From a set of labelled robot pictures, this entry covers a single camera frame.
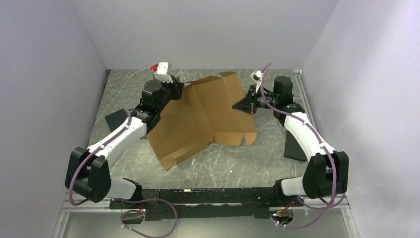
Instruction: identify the black rectangular pad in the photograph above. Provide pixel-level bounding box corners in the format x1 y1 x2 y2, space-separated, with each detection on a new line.
105 109 128 132
284 130 308 162

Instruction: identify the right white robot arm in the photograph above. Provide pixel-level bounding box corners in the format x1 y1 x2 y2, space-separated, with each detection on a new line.
232 71 349 206

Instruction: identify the left black rectangular pad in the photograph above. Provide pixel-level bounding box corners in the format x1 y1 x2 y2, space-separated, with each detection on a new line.
105 109 128 132

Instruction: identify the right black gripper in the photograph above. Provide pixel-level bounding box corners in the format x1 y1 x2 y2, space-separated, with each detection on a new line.
232 84 278 116

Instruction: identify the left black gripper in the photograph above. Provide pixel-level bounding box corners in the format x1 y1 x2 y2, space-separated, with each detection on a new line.
156 75 185 113

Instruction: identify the brown cardboard box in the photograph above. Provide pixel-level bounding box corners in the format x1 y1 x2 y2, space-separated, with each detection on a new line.
147 71 257 171

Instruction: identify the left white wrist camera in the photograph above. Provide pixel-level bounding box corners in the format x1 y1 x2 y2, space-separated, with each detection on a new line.
153 62 173 83

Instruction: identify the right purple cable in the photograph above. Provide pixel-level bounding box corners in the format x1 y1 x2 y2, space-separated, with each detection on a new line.
259 63 346 230

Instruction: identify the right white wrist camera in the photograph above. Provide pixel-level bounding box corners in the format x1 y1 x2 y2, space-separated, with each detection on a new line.
250 70 263 84

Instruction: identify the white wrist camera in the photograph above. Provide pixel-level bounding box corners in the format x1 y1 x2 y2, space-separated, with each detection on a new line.
250 70 263 84
153 62 173 83

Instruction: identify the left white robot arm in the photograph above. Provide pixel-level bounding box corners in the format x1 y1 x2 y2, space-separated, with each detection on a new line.
65 75 185 208

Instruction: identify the right black rectangular pad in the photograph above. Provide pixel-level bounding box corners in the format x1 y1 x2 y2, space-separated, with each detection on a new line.
284 130 308 162

